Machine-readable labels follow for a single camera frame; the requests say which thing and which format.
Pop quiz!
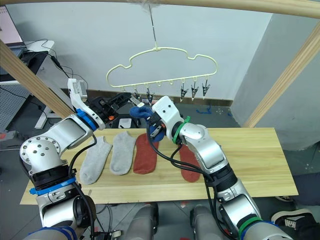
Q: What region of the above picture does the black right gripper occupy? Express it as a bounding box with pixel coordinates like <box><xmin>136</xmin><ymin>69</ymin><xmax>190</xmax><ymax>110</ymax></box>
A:
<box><xmin>146</xmin><ymin>111</ymin><xmax>167</xmax><ymax>139</ymax></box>

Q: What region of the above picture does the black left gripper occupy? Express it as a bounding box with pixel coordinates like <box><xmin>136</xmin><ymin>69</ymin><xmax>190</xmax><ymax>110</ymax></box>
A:
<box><xmin>87</xmin><ymin>92</ymin><xmax>133</xmax><ymax>121</ymax></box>

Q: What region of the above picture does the blue sock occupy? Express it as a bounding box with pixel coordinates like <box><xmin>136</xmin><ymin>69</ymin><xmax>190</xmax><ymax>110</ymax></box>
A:
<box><xmin>129</xmin><ymin>106</ymin><xmax>166</xmax><ymax>144</ymax></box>

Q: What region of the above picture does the red sock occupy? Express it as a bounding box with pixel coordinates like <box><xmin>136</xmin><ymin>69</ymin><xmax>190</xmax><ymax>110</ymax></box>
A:
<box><xmin>133</xmin><ymin>133</ymin><xmax>159</xmax><ymax>175</ymax></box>
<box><xmin>179</xmin><ymin>144</ymin><xmax>202</xmax><ymax>183</ymax></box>

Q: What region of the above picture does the cream plastic clip hanger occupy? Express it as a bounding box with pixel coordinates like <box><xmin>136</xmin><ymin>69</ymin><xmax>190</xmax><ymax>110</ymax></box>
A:
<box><xmin>106</xmin><ymin>3</ymin><xmax>219</xmax><ymax>91</ymax></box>

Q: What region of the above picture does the small white box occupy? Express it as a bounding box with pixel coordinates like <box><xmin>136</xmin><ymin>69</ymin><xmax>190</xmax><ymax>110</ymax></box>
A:
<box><xmin>118</xmin><ymin>117</ymin><xmax>132</xmax><ymax>129</ymax></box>

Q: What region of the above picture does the grey sock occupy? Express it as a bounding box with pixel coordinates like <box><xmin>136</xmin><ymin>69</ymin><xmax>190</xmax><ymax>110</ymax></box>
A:
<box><xmin>109</xmin><ymin>131</ymin><xmax>137</xmax><ymax>176</ymax></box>
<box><xmin>79</xmin><ymin>136</ymin><xmax>113</xmax><ymax>185</ymax></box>

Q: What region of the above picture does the grey rounded shell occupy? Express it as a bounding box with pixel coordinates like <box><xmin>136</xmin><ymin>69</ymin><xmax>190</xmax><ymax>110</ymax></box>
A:
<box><xmin>124</xmin><ymin>202</ymin><xmax>160</xmax><ymax>240</ymax></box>
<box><xmin>189</xmin><ymin>204</ymin><xmax>227</xmax><ymax>240</ymax></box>

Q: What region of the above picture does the grey perforated panel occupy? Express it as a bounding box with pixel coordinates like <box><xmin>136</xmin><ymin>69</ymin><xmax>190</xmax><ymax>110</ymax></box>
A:
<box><xmin>0</xmin><ymin>84</ymin><xmax>32</xmax><ymax>126</ymax></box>

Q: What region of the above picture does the grey power strip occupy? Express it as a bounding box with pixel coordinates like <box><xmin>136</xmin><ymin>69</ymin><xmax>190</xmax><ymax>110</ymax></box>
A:
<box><xmin>0</xmin><ymin>128</ymin><xmax>16</xmax><ymax>141</ymax></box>

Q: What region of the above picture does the computer monitor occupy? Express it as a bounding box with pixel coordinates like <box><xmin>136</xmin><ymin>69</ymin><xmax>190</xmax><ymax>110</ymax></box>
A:
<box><xmin>0</xmin><ymin>4</ymin><xmax>25</xmax><ymax>45</ymax></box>

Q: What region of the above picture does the black white sneaker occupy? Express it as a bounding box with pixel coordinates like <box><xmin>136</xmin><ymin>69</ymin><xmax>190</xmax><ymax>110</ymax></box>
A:
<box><xmin>271</xmin><ymin>209</ymin><xmax>315</xmax><ymax>232</ymax></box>
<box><xmin>274</xmin><ymin>194</ymin><xmax>294</xmax><ymax>202</ymax></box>

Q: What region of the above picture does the dark trouser leg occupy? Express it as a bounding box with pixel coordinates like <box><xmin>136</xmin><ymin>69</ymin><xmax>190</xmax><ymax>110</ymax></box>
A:
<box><xmin>292</xmin><ymin>172</ymin><xmax>320</xmax><ymax>208</ymax></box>

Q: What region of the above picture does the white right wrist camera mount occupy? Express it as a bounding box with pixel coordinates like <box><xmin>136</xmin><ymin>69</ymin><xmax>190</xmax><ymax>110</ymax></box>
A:
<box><xmin>151</xmin><ymin>95</ymin><xmax>187</xmax><ymax>138</ymax></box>

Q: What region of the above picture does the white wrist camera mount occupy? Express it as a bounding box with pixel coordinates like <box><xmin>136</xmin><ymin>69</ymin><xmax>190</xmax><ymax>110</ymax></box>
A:
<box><xmin>67</xmin><ymin>78</ymin><xmax>106</xmax><ymax>130</ymax></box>
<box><xmin>151</xmin><ymin>95</ymin><xmax>187</xmax><ymax>138</ymax></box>

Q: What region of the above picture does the green cable tie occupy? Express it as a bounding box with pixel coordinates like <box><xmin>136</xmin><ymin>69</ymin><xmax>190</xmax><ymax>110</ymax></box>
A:
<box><xmin>171</xmin><ymin>116</ymin><xmax>191</xmax><ymax>145</ymax></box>
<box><xmin>238</xmin><ymin>216</ymin><xmax>263</xmax><ymax>238</ymax></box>

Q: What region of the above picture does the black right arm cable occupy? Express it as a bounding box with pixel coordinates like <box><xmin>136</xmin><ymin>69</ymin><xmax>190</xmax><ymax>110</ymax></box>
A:
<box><xmin>146</xmin><ymin>123</ymin><xmax>241</xmax><ymax>240</ymax></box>

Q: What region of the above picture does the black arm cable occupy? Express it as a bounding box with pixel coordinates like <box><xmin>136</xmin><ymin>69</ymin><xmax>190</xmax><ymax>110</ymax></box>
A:
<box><xmin>146</xmin><ymin>123</ymin><xmax>241</xmax><ymax>240</ymax></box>
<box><xmin>67</xmin><ymin>134</ymin><xmax>98</xmax><ymax>240</ymax></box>

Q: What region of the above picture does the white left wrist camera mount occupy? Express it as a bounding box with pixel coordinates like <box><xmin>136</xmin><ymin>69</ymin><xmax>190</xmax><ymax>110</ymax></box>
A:
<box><xmin>67</xmin><ymin>78</ymin><xmax>106</xmax><ymax>130</ymax></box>

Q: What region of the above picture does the black power cable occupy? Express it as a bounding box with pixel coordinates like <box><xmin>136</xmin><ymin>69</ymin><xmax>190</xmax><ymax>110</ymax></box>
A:
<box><xmin>39</xmin><ymin>38</ymin><xmax>88</xmax><ymax>89</ymax></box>

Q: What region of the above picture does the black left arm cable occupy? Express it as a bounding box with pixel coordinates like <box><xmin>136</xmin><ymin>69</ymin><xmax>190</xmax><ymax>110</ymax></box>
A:
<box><xmin>67</xmin><ymin>134</ymin><xmax>98</xmax><ymax>240</ymax></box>

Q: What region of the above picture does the slanted wooden frame beam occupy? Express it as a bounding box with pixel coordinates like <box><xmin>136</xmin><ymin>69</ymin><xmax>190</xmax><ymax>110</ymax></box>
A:
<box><xmin>243</xmin><ymin>22</ymin><xmax>320</xmax><ymax>128</ymax></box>
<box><xmin>0</xmin><ymin>39</ymin><xmax>76</xmax><ymax>118</ymax></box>

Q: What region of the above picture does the blue cable tie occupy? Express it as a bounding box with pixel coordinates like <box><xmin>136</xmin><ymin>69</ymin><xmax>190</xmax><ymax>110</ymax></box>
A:
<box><xmin>29</xmin><ymin>176</ymin><xmax>76</xmax><ymax>196</ymax></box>

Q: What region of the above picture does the wooden frame crossbeam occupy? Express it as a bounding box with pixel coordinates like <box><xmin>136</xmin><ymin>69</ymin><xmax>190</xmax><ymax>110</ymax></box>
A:
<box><xmin>129</xmin><ymin>0</ymin><xmax>320</xmax><ymax>20</ymax></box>

